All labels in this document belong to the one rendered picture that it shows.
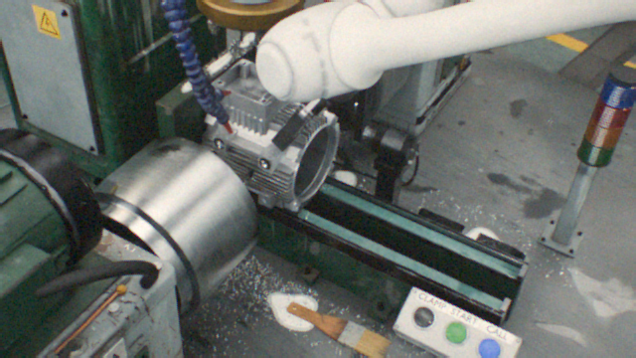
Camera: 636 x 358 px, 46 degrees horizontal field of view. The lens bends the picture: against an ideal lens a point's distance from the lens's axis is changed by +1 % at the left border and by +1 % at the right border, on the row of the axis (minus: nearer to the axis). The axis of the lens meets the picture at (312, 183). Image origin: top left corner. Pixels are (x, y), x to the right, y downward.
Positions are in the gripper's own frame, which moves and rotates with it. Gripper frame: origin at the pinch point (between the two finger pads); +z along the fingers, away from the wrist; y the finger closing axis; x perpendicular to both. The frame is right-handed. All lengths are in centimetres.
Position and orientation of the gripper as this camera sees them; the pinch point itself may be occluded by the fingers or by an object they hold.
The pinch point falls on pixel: (287, 134)
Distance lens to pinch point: 130.2
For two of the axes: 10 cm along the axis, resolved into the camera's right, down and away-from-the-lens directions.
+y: -5.2, 5.6, -6.5
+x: 7.2, 7.0, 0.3
